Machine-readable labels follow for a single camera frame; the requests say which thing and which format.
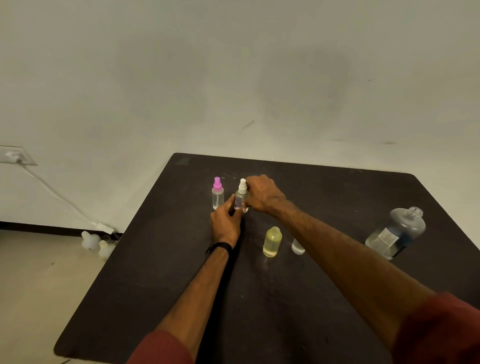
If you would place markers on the person's left hand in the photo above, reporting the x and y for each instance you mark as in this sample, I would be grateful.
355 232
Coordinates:
225 225

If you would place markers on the person's right hand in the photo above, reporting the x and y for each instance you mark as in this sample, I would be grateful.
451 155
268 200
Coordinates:
264 195

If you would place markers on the white spray cap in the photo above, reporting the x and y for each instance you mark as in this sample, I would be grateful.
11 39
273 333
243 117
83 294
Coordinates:
242 186

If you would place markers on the small clear bottle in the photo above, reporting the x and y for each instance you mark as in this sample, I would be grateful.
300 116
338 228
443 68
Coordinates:
297 248
218 200

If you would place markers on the small purple-tinted bottle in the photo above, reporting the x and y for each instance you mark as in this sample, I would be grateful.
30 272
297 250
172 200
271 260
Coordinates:
239 200

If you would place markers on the purple spray cap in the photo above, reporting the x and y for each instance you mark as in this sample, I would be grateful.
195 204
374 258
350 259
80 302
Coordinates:
217 184

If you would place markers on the small yellow bottle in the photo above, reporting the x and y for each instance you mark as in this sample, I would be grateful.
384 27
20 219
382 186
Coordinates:
272 243

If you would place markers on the large clear plastic bottle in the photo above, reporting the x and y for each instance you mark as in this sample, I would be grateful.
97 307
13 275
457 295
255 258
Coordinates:
397 232

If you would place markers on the person's left forearm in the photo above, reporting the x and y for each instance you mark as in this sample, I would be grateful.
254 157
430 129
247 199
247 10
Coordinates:
198 300

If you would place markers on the person's right forearm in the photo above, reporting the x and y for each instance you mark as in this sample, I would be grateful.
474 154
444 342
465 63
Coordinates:
348 270

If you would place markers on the black wristband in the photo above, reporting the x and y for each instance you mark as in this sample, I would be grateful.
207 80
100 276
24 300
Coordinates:
221 245

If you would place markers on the white plastic floor object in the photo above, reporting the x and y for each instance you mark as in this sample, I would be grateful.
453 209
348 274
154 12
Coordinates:
90 242

